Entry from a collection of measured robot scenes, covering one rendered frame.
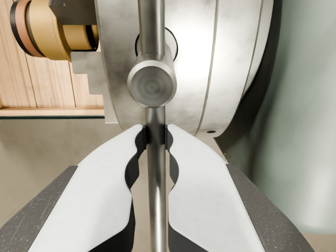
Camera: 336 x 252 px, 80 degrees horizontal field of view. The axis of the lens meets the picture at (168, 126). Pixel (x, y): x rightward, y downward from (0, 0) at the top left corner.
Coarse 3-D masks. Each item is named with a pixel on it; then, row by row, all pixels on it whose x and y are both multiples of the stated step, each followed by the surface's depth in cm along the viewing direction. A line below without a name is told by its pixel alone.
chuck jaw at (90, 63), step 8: (72, 56) 29; (80, 56) 29; (88, 56) 29; (96, 56) 29; (72, 64) 29; (80, 64) 29; (88, 64) 29; (96, 64) 29; (80, 72) 29; (88, 72) 29; (96, 72) 29; (88, 80) 29; (96, 80) 29; (104, 80) 29; (88, 88) 30; (96, 88) 30; (104, 88) 30; (104, 96) 30; (104, 104) 30; (104, 112) 31; (112, 112) 31; (112, 120) 31
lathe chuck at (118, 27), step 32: (96, 0) 15; (128, 0) 15; (192, 0) 15; (128, 32) 15; (192, 32) 16; (128, 64) 17; (192, 64) 17; (128, 96) 19; (192, 96) 19; (128, 128) 23; (192, 128) 23
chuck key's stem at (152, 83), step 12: (168, 48) 13; (144, 60) 8; (156, 60) 8; (168, 60) 10; (132, 72) 8; (144, 72) 8; (156, 72) 8; (168, 72) 8; (132, 84) 9; (144, 84) 9; (156, 84) 9; (168, 84) 9; (132, 96) 9; (144, 96) 9; (156, 96) 9; (168, 96) 9
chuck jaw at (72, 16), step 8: (56, 0) 23; (64, 0) 22; (72, 0) 22; (80, 0) 22; (88, 0) 22; (56, 8) 23; (64, 8) 23; (72, 8) 23; (80, 8) 23; (88, 8) 23; (56, 16) 24; (64, 16) 25; (72, 16) 25; (80, 16) 25; (88, 16) 25; (64, 24) 26; (72, 24) 26; (80, 24) 26; (88, 24) 26; (96, 24) 26
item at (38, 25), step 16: (16, 0) 27; (32, 0) 26; (48, 0) 26; (16, 16) 25; (32, 16) 25; (48, 16) 25; (16, 32) 26; (32, 32) 26; (48, 32) 26; (64, 32) 27; (80, 32) 27; (96, 32) 32; (32, 48) 28; (48, 48) 27; (64, 48) 27; (80, 48) 29; (96, 48) 31
